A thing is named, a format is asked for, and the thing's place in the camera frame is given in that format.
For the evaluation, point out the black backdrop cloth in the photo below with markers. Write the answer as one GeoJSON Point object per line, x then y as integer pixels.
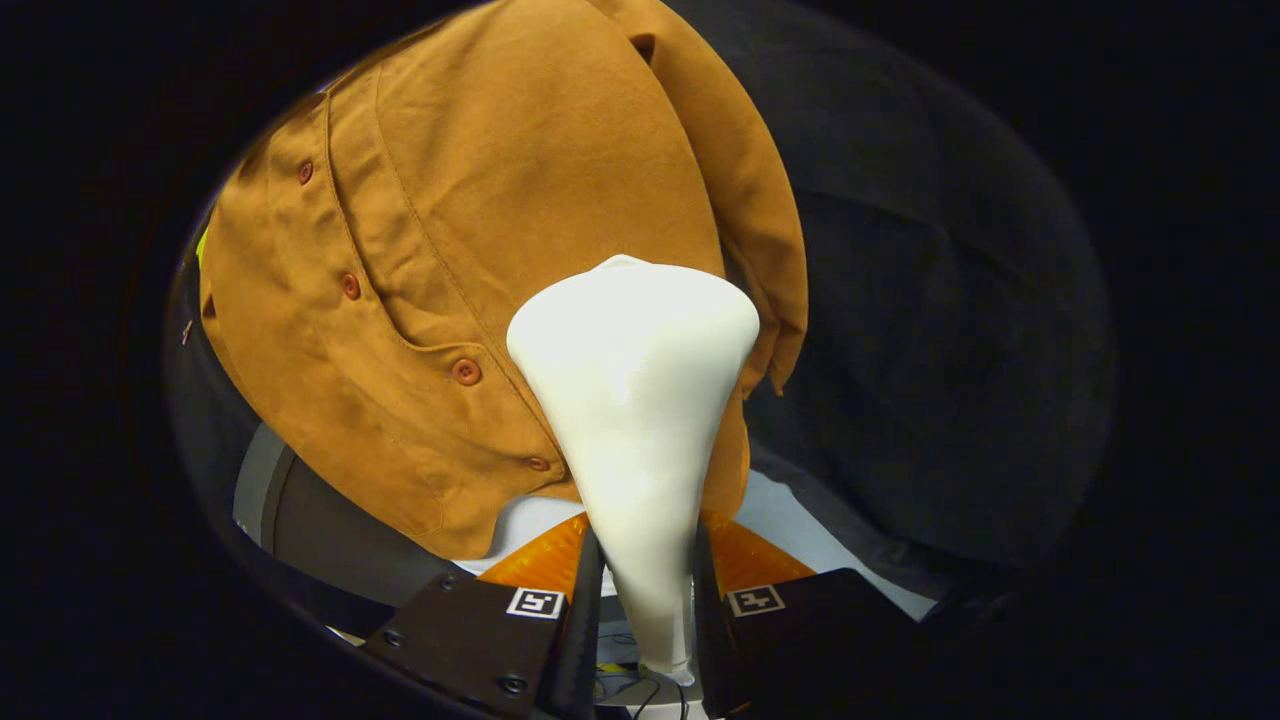
{"type": "Point", "coordinates": [950, 350]}

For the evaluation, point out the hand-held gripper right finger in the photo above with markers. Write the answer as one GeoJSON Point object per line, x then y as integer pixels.
{"type": "Point", "coordinates": [708, 650]}

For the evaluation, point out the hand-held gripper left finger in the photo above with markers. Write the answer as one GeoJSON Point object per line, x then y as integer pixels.
{"type": "Point", "coordinates": [585, 650]}

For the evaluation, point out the orange-brown button shirt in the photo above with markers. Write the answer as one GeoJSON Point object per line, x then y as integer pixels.
{"type": "Point", "coordinates": [480, 200]}

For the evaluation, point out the white garment steamer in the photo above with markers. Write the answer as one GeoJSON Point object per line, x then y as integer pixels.
{"type": "Point", "coordinates": [630, 400]}

